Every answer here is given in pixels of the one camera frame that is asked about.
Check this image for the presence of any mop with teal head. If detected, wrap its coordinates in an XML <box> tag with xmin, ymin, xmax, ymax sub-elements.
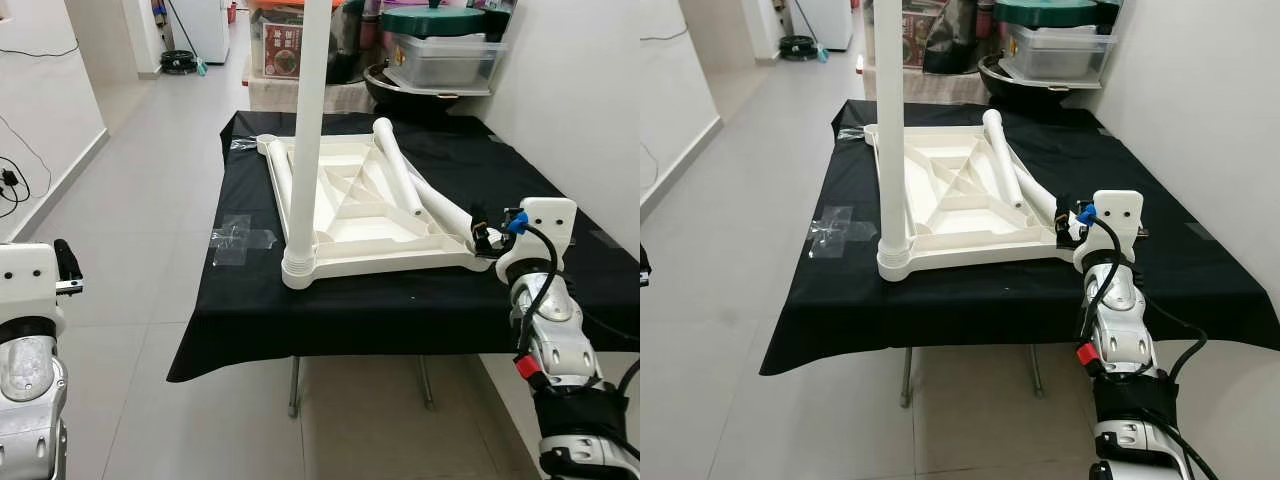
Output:
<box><xmin>789</xmin><ymin>0</ymin><xmax>832</xmax><ymax>64</ymax></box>
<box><xmin>164</xmin><ymin>0</ymin><xmax>210</xmax><ymax>80</ymax></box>

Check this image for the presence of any black bag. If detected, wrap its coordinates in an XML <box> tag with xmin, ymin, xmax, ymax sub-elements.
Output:
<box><xmin>922</xmin><ymin>0</ymin><xmax>987</xmax><ymax>74</ymax></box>
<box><xmin>325</xmin><ymin>0</ymin><xmax>373</xmax><ymax>83</ymax></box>

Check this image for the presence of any black looped wall cable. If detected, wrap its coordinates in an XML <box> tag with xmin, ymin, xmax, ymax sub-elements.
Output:
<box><xmin>0</xmin><ymin>113</ymin><xmax>53</xmax><ymax>218</ymax></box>

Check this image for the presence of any green round lid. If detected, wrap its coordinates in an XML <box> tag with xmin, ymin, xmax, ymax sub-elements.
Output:
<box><xmin>379</xmin><ymin>4</ymin><xmax>489</xmax><ymax>40</ymax></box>
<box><xmin>994</xmin><ymin>0</ymin><xmax>1102</xmax><ymax>30</ymax></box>

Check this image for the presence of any beige cloth covered bench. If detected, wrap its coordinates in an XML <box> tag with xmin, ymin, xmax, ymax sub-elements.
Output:
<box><xmin>859</xmin><ymin>69</ymin><xmax>992</xmax><ymax>106</ymax></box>
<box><xmin>244</xmin><ymin>78</ymin><xmax>377</xmax><ymax>114</ymax></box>

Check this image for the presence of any clear plastic storage box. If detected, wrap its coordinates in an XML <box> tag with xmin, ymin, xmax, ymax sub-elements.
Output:
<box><xmin>1002</xmin><ymin>25</ymin><xmax>1120</xmax><ymax>87</ymax></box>
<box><xmin>384</xmin><ymin>33</ymin><xmax>507</xmax><ymax>94</ymax></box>

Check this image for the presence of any white appliance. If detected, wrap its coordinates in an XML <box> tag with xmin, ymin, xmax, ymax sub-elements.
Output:
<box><xmin>165</xmin><ymin>0</ymin><xmax>232</xmax><ymax>64</ymax></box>
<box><xmin>795</xmin><ymin>0</ymin><xmax>857</xmax><ymax>52</ymax></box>

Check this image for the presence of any black tablecloth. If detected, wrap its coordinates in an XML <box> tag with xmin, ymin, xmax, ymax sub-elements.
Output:
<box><xmin>758</xmin><ymin>98</ymin><xmax>1280</xmax><ymax>377</ymax></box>
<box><xmin>165</xmin><ymin>108</ymin><xmax>640</xmax><ymax>384</ymax></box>

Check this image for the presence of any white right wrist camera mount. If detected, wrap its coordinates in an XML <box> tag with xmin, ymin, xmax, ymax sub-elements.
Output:
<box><xmin>494</xmin><ymin>197</ymin><xmax>580</xmax><ymax>287</ymax></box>
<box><xmin>1072</xmin><ymin>189</ymin><xmax>1147</xmax><ymax>277</ymax></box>

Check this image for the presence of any red printed box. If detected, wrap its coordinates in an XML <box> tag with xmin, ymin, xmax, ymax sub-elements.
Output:
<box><xmin>248</xmin><ymin>0</ymin><xmax>306</xmax><ymax>80</ymax></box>
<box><xmin>900</xmin><ymin>8</ymin><xmax>927</xmax><ymax>70</ymax></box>

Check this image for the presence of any cross-shaped clear tape patch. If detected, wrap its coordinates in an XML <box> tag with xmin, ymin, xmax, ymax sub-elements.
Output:
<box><xmin>209</xmin><ymin>212</ymin><xmax>280</xmax><ymax>268</ymax></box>
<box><xmin>807</xmin><ymin>204</ymin><xmax>874</xmax><ymax>260</ymax></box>

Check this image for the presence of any white plastic table leg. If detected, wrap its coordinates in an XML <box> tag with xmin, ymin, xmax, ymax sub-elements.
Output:
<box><xmin>405</xmin><ymin>170</ymin><xmax>482</xmax><ymax>247</ymax></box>
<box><xmin>1014</xmin><ymin>163</ymin><xmax>1062</xmax><ymax>227</ymax></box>
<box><xmin>371</xmin><ymin>116</ymin><xmax>427</xmax><ymax>217</ymax></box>
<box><xmin>281</xmin><ymin>0</ymin><xmax>337</xmax><ymax>292</ymax></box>
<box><xmin>981</xmin><ymin>107</ymin><xmax>1027</xmax><ymax>210</ymax></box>
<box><xmin>264</xmin><ymin>140</ymin><xmax>294</xmax><ymax>217</ymax></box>
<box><xmin>871</xmin><ymin>0</ymin><xmax>914</xmax><ymax>282</ymax></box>

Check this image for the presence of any white plastic children table top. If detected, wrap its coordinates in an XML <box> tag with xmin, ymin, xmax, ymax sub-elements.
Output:
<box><xmin>255</xmin><ymin>130</ymin><xmax>497</xmax><ymax>291</ymax></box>
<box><xmin>862</xmin><ymin>121</ymin><xmax>1087</xmax><ymax>282</ymax></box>

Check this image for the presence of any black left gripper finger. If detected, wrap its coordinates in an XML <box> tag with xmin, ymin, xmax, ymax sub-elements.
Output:
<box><xmin>52</xmin><ymin>238</ymin><xmax>84</xmax><ymax>284</ymax></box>

